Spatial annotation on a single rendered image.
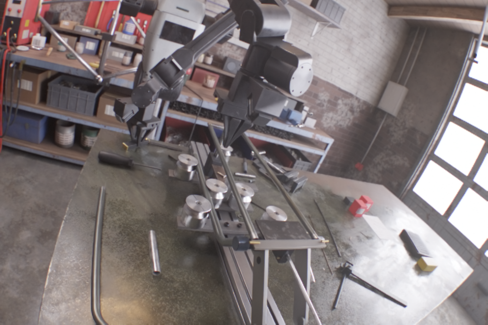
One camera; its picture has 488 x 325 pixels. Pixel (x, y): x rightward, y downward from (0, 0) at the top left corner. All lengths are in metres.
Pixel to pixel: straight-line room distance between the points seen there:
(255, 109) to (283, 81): 0.06
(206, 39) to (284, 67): 0.35
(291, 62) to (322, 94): 2.87
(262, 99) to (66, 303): 0.42
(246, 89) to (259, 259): 0.27
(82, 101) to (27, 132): 0.59
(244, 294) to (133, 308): 0.18
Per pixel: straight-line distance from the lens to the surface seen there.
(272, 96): 0.36
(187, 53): 0.69
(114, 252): 0.47
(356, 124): 3.85
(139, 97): 0.64
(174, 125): 2.40
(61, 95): 2.01
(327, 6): 2.77
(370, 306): 0.65
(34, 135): 2.25
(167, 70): 0.69
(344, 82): 3.43
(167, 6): 1.16
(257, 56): 0.43
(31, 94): 2.10
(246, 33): 0.42
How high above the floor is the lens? 1.25
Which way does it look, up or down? 19 degrees down
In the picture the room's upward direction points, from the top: 23 degrees clockwise
